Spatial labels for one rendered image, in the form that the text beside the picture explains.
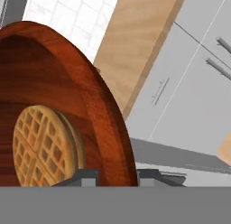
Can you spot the grey cupboard door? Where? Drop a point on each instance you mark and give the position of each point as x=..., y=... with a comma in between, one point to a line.
x=168, y=62
x=198, y=113

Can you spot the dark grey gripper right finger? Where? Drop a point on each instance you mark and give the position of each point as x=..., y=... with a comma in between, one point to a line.
x=147, y=174

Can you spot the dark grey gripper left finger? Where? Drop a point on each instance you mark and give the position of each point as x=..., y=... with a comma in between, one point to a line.
x=89, y=174

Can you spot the dark grey appliance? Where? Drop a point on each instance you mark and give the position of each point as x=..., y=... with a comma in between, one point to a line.
x=13, y=4

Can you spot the round golden waffle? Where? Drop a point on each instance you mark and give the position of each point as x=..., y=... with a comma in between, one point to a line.
x=42, y=146

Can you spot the brown wooden bowl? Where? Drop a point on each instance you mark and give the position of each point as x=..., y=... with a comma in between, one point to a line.
x=99, y=113

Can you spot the grey drawer front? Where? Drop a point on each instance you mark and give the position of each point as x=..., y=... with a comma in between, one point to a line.
x=221, y=26
x=201, y=14

